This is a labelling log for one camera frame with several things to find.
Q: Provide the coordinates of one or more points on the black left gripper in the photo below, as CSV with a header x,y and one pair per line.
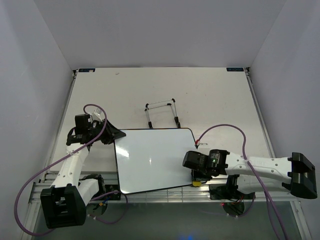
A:
x,y
112,133

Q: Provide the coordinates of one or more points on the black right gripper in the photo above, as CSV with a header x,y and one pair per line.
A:
x,y
196,177

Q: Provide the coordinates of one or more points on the yellow whiteboard eraser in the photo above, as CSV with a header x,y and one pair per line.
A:
x,y
196,184

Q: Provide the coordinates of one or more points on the white whiteboard black frame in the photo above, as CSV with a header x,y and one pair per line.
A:
x,y
152,159

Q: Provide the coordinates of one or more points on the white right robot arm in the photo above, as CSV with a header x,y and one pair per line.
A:
x,y
295,175

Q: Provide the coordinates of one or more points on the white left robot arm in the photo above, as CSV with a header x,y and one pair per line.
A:
x,y
64,203

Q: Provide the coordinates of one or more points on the blue label sticker left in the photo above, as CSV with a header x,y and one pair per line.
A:
x,y
86,70

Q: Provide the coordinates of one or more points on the blue label sticker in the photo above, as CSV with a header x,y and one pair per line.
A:
x,y
86,70
234,69

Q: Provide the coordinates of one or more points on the black metal easel stand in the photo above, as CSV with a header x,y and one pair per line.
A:
x,y
159,108

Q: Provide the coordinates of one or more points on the blue label sticker right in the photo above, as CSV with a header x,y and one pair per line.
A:
x,y
234,69

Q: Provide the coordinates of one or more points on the aluminium table frame rail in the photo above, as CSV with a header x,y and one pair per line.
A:
x,y
184,194

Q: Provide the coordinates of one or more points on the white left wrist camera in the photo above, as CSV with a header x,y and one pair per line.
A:
x,y
97,115

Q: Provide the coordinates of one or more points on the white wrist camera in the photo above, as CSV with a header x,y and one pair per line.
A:
x,y
201,146
97,115

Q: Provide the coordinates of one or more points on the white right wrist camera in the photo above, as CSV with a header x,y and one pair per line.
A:
x,y
201,146

